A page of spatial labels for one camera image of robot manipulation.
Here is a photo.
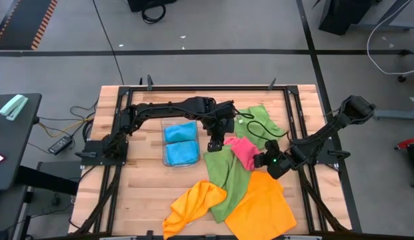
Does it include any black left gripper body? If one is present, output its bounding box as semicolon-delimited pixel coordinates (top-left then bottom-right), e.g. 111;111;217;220
206;99;237;143

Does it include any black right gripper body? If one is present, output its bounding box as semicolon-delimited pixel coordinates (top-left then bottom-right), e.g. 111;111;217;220
263;139;281;157

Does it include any blue microfiber towel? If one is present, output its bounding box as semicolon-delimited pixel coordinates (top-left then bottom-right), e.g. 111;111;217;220
164;120;198;144
165;140;200;167

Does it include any green microfiber towel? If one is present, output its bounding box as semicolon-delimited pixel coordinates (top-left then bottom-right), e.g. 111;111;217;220
203;145;253;223
233;105;287;151

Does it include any orange microfiber towel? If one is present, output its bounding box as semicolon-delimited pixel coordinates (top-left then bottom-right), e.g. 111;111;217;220
162;180;228;240
225;170;298;240

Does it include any clear plastic bin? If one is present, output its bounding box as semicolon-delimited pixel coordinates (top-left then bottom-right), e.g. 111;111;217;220
161;116;201;167

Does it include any grey table foot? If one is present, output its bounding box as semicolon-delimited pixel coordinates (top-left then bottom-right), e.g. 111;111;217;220
372;109;414;121

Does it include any black box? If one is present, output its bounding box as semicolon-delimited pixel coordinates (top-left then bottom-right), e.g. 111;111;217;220
127;0;178;13

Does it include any red and black chair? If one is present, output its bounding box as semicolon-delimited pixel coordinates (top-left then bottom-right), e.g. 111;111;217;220
395;136;414;189

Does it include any black furniture base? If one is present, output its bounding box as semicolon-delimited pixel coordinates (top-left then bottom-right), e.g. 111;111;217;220
318;0;414;36

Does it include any black power adapter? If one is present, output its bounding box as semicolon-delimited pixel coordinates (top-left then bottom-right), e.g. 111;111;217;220
47;135;73;156

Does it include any black desk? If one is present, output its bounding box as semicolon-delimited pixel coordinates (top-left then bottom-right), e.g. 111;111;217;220
0;93;43;191

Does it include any mint green stapler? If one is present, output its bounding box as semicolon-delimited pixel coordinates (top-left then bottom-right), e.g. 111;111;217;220
0;93;29;121

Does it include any black mat with striped edge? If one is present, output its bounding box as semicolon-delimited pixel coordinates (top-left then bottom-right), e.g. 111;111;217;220
0;0;58;51

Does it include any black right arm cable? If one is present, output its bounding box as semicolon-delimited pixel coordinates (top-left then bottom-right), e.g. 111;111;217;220
246;119;290;139

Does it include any black cable bundle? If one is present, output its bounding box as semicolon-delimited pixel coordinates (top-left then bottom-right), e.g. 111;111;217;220
69;99;98;145

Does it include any coiled black cable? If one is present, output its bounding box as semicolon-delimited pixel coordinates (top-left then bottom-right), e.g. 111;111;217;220
141;3;167;25

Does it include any yellow cable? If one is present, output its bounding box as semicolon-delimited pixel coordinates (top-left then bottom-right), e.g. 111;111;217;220
38;116;95;139

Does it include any long black floor cable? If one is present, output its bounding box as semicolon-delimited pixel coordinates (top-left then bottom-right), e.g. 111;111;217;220
92;0;125;86

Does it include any white cable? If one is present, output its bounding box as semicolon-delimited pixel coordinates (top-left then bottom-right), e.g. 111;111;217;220
366;0;414;77

